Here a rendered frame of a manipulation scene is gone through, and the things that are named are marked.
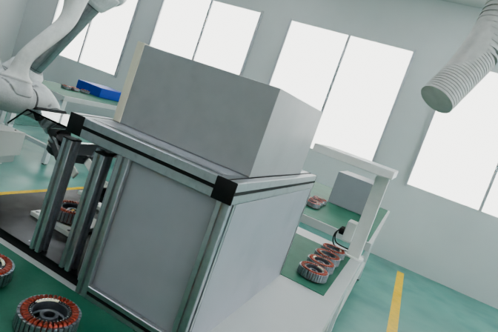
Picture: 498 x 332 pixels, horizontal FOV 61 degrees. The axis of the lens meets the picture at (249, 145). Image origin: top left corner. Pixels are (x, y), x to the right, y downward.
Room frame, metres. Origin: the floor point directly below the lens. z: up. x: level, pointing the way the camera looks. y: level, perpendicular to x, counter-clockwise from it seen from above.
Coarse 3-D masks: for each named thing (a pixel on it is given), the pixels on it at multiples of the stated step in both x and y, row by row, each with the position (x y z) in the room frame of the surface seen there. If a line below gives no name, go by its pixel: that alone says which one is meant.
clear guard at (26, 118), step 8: (24, 112) 1.07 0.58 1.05; (32, 112) 1.06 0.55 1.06; (40, 112) 1.08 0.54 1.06; (48, 112) 1.12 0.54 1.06; (16, 120) 1.09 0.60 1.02; (24, 120) 1.11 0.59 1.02; (32, 120) 1.13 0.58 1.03; (40, 120) 1.15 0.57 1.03; (48, 120) 1.17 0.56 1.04; (56, 120) 1.05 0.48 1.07; (64, 120) 1.09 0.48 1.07; (56, 128) 1.24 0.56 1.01; (64, 128) 1.26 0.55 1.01
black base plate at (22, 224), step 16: (0, 208) 1.11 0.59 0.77; (16, 208) 1.15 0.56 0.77; (32, 208) 1.18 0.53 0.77; (0, 224) 1.02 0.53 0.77; (16, 224) 1.05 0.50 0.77; (32, 224) 1.09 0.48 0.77; (16, 240) 0.98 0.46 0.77; (64, 240) 1.06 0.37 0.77; (32, 256) 0.96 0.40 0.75; (48, 256) 0.95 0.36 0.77; (64, 272) 0.92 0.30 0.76
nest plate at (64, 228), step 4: (32, 212) 1.14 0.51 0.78; (36, 212) 1.14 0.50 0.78; (36, 216) 1.13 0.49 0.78; (56, 224) 1.11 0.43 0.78; (60, 224) 1.12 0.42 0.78; (64, 224) 1.13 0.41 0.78; (92, 224) 1.19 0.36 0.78; (56, 228) 1.10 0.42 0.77; (60, 228) 1.09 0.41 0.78; (64, 228) 1.10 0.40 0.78; (68, 228) 1.11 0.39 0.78; (92, 228) 1.16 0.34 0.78; (60, 232) 1.09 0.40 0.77; (64, 232) 1.09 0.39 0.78; (68, 232) 1.09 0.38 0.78
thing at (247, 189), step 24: (72, 120) 0.94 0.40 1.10; (96, 120) 0.94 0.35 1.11; (96, 144) 0.90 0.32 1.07; (120, 144) 0.88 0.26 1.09; (144, 144) 0.86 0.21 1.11; (168, 144) 0.97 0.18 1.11; (168, 168) 0.84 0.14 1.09; (192, 168) 0.82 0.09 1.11; (216, 168) 0.87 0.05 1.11; (216, 192) 0.79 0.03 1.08; (240, 192) 0.81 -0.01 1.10; (264, 192) 0.94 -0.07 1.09; (288, 192) 1.14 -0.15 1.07
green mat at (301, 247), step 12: (300, 240) 1.92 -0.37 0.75; (288, 252) 1.68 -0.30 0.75; (300, 252) 1.74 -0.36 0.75; (312, 252) 1.80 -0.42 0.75; (288, 264) 1.54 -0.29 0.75; (288, 276) 1.41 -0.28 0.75; (300, 276) 1.45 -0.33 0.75; (336, 276) 1.59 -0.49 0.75; (312, 288) 1.38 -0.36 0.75; (324, 288) 1.42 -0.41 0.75
